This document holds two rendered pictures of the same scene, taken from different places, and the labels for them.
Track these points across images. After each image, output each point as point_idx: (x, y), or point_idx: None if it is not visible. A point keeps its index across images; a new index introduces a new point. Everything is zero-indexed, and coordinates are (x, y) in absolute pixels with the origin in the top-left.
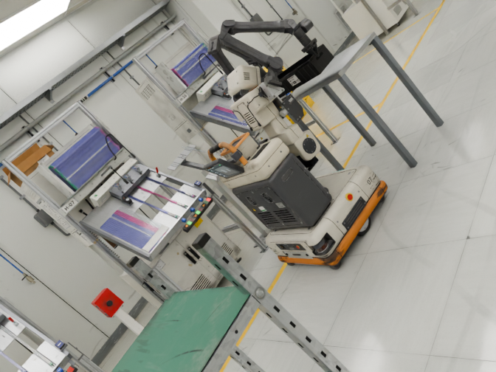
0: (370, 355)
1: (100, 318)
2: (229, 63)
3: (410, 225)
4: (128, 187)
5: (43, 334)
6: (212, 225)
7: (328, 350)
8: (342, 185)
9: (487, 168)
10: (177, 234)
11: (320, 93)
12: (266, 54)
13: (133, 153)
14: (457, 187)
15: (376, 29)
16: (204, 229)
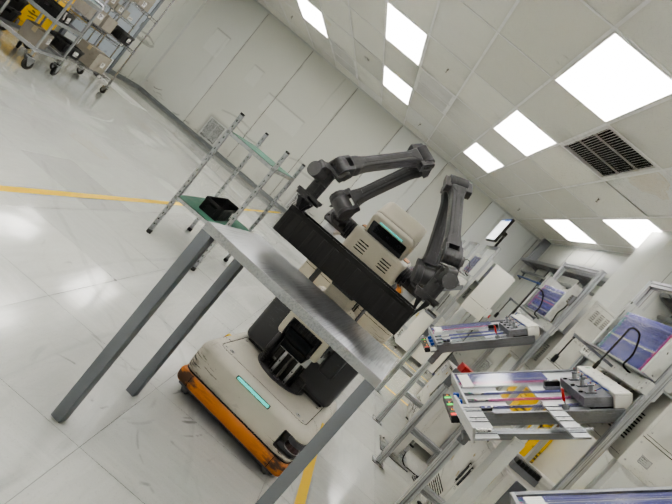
0: (194, 297)
1: None
2: (436, 220)
3: (155, 331)
4: (569, 382)
5: (468, 342)
6: (476, 503)
7: (208, 153)
8: (238, 344)
9: (65, 294)
10: (491, 450)
11: None
12: (355, 189)
13: (642, 397)
14: (100, 311)
15: None
16: None
